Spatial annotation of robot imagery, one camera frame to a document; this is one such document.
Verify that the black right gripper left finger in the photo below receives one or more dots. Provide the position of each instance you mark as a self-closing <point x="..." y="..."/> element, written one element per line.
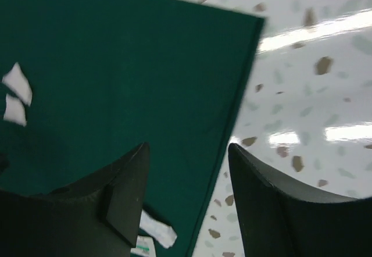
<point x="97" y="215"/>

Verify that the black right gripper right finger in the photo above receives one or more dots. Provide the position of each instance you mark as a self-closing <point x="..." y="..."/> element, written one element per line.
<point x="281" y="216"/>

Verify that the green striped white packet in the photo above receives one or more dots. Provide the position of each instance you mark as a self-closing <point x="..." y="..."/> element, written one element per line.
<point x="145" y="247"/>

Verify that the white crinkled sterile pouch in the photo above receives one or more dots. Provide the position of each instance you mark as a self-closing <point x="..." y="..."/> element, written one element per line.
<point x="162" y="233"/>

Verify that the white gauze pad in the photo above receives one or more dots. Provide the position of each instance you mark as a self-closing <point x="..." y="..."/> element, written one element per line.
<point x="14" y="111"/>
<point x="16" y="81"/>

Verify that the dark green surgical cloth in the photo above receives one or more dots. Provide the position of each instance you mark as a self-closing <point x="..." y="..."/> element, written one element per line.
<point x="108" y="75"/>

